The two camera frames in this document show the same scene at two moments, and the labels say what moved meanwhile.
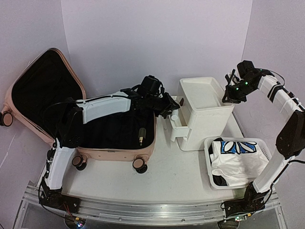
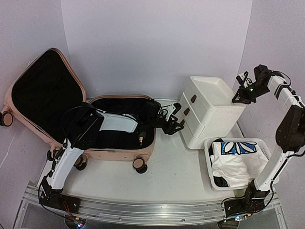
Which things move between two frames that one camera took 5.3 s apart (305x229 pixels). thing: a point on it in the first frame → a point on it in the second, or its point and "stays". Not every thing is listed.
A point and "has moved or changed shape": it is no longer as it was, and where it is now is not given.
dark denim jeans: [218, 180] stays
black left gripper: [169, 106] → [170, 130]
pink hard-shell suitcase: [47, 95] stays
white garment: [237, 163] stays
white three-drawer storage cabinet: [203, 117] has moved or changed shape
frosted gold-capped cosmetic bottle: [142, 135] stays
